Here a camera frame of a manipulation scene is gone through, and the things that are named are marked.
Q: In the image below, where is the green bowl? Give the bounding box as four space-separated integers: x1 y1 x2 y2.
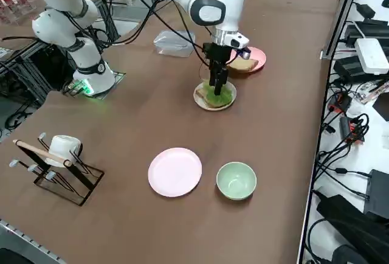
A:
216 162 258 201

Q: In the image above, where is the pink round plate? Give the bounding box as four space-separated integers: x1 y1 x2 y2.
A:
226 46 267 75

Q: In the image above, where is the black adapter brick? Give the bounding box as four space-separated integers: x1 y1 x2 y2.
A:
333 55 370 84

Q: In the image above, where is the green lettuce leaf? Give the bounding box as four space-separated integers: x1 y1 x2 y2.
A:
202 81 234 106

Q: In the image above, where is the white cup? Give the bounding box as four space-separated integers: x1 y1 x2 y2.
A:
45 135 83 167

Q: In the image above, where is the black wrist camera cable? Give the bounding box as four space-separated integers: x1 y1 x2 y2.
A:
106 0 219 79

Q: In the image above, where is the red and black connector box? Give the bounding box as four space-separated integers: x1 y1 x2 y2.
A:
328 93 353 113

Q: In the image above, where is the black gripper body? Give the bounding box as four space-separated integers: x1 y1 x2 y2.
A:
202 42 232 64

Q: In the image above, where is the brown bread slice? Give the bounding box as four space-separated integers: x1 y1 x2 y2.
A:
227 58 259 73
196 89 213 108

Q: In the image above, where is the white round plate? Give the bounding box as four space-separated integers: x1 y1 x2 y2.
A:
148 147 203 198
193 78 237 112

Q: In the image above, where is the aluminium profile rail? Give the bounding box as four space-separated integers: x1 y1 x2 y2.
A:
320 0 365 61

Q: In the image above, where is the black flat device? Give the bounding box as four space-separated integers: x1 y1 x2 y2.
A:
345 22 389 46

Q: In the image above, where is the clear shelf with red packets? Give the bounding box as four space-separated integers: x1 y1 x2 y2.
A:
0 0 39 26

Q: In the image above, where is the white router box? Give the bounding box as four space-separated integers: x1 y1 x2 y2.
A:
354 37 389 75

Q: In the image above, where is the black bag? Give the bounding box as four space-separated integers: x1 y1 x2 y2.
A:
315 193 389 264

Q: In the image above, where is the black wire cup rack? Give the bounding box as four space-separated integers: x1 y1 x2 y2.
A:
9 132 105 207

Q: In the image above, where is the clear plastic container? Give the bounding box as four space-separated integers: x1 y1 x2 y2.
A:
153 30 196 58

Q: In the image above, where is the green circuit board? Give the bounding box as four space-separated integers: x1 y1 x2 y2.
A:
357 80 389 104

